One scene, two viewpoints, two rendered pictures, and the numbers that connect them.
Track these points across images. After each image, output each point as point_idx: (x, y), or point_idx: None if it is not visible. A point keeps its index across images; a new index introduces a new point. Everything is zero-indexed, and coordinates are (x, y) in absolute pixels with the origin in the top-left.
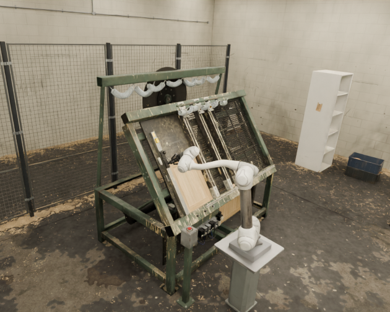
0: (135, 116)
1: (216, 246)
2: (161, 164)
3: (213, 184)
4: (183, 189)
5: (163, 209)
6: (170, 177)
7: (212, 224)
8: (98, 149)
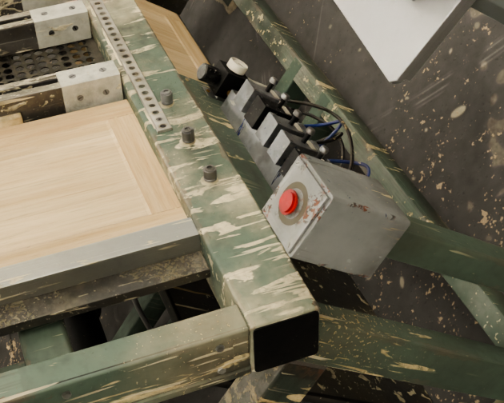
0: None
1: (406, 70)
2: None
3: (48, 81)
4: (44, 237)
5: (146, 359)
6: None
7: (266, 108)
8: None
